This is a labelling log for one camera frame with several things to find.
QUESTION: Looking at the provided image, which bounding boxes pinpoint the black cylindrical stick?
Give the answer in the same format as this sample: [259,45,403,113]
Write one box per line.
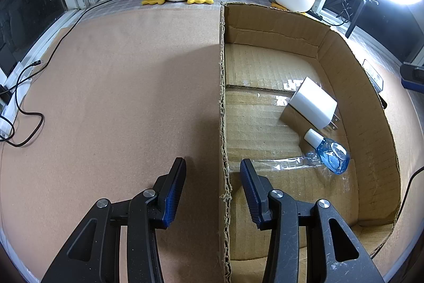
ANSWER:
[378,93,387,109]

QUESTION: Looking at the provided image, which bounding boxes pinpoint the small blue liquid bottle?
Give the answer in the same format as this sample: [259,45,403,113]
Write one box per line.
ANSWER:
[304,129,350,175]

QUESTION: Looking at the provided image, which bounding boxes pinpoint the white wall charger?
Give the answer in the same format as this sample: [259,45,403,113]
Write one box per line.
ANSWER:
[289,77,340,130]

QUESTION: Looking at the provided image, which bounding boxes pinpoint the brown cardboard box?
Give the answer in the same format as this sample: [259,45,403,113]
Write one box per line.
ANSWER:
[221,3,400,282]

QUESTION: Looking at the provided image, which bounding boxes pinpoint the patterned white lighter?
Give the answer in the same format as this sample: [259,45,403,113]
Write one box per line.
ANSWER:
[362,59,384,93]

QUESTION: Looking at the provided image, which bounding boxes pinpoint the black tripod stand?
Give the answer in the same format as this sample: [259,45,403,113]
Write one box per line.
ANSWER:
[328,0,379,39]

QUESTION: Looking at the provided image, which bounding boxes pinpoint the black cable on floor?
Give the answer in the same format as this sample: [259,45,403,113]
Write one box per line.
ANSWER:
[0,0,147,148]

